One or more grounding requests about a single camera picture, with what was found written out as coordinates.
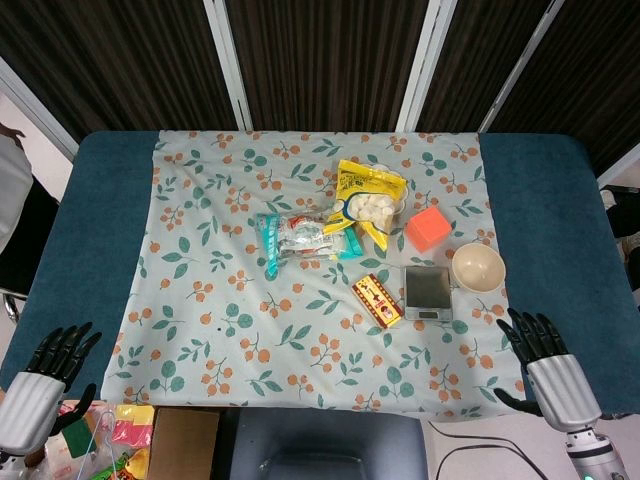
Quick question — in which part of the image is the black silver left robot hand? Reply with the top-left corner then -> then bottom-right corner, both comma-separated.
0,321 -> 104,456

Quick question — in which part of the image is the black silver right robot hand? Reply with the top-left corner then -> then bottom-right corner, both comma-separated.
493,307 -> 602,432

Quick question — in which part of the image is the beige bowl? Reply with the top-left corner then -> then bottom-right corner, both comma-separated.
451,243 -> 506,293

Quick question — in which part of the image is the small digital scale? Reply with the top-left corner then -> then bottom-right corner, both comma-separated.
403,265 -> 455,322

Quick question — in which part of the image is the green felt piece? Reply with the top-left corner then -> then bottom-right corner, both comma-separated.
66,418 -> 93,459

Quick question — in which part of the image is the clear plastic bag red print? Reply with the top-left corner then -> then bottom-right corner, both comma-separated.
42,434 -> 109,480

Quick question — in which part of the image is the yellow pink package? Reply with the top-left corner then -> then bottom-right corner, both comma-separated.
110,403 -> 155,447

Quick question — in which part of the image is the chrome chair leg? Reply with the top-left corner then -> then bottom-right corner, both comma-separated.
1,288 -> 29,322

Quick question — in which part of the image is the colourful snack bag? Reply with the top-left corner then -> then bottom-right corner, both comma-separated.
98,447 -> 152,480

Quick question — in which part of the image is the brown cardboard box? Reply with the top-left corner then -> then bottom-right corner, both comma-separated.
148,407 -> 222,480

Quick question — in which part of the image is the teal velvet table cover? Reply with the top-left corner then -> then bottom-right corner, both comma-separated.
0,130 -> 640,420

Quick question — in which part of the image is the black object beside table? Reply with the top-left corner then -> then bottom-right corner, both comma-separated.
599,184 -> 640,294

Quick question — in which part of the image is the red yellow small box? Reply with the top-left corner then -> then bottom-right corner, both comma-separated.
351,273 -> 405,330

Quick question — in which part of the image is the orange cube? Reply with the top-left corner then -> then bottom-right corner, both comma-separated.
405,207 -> 454,255

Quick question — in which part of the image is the person in white shirt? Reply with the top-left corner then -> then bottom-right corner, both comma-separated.
0,121 -> 62,296

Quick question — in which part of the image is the floral leaf print tablecloth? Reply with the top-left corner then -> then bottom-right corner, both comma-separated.
99,129 -> 529,419

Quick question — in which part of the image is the dark grey chair seat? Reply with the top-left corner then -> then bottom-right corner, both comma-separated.
218,408 -> 429,480

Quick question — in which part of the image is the yellow snack bag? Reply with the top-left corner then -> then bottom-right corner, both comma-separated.
323,158 -> 407,254

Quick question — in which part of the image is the white scalloped dish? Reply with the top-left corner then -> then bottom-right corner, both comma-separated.
367,160 -> 410,215

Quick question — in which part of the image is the teal silver snack packet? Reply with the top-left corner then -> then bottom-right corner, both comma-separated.
256,211 -> 364,280

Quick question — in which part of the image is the dark folding partition screen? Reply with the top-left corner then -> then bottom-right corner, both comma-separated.
0,0 -> 640,187

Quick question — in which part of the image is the black cable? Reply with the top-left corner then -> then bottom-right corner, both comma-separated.
428,420 -> 575,480

